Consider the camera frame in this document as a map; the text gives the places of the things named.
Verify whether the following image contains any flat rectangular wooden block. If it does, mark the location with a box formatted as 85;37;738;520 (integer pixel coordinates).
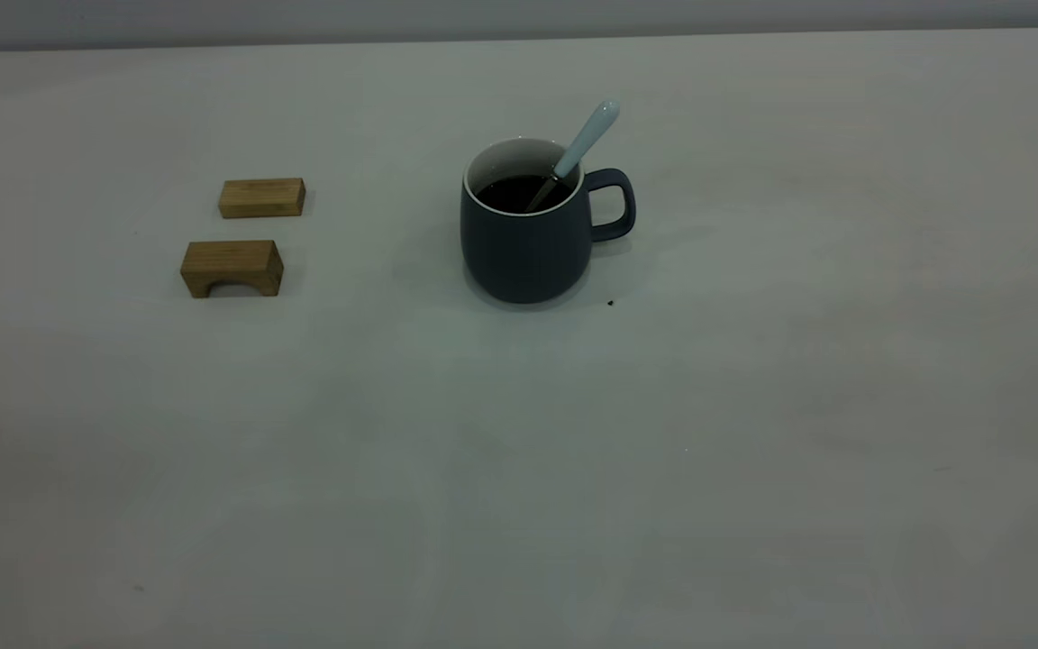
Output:
218;178;306;219

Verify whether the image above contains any dark grey ceramic mug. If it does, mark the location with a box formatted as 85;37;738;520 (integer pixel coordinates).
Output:
460;137;637;306

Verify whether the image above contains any arched wooden block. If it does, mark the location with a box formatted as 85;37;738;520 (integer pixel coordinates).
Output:
180;239;285;298

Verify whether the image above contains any metal spoon pale blue handle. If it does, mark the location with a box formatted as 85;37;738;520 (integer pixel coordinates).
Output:
524;99;621;215

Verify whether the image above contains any dark coffee liquid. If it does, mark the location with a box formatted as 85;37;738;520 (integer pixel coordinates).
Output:
476;176;567;215

